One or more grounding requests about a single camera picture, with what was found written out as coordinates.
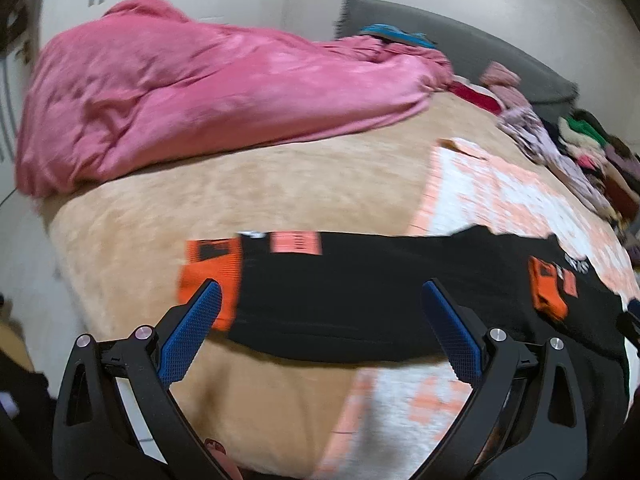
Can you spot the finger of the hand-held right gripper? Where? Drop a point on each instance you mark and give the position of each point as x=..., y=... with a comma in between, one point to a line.
x=630, y=327

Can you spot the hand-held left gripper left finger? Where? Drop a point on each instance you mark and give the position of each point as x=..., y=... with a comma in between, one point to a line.
x=192, y=330

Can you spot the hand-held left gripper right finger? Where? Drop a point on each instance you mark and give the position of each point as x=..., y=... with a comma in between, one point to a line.
x=452, y=335

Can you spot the black sweatshirt with orange cuffs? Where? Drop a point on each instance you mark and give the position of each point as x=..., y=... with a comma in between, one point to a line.
x=350, y=300

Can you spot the pile of folded clothes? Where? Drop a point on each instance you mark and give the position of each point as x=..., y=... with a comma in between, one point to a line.
x=590, y=140

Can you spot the beige fleece bed cover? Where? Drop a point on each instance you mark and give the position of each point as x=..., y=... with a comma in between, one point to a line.
x=250, y=195

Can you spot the orange and white checkered blanket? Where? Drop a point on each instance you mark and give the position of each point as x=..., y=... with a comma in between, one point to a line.
x=500, y=195

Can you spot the lilac crumpled garment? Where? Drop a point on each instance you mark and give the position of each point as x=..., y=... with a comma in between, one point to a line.
x=540, y=145

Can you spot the red cloth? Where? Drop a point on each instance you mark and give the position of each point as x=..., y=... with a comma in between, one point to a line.
x=475, y=97

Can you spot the pink blanket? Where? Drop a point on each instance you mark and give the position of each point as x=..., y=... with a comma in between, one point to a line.
x=175, y=90

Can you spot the pink fuzzy cloth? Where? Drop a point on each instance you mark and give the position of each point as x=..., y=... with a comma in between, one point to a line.
x=500, y=75

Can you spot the grey headboard cushion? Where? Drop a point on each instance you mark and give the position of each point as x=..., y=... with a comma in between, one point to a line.
x=475, y=45

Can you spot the blue cloth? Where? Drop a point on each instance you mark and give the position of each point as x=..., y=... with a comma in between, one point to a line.
x=400, y=35

